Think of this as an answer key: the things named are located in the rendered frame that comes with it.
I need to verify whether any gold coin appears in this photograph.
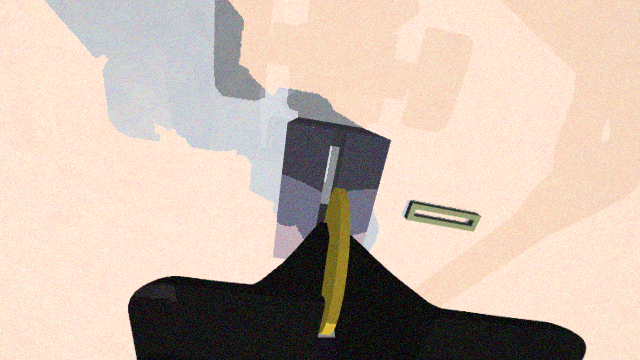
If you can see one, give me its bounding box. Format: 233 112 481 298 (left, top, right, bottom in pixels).
319 187 350 335

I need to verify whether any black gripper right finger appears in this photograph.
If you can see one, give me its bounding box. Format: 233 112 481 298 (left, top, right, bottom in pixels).
334 235 587 360

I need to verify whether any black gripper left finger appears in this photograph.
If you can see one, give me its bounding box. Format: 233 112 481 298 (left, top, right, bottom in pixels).
128 222 329 360

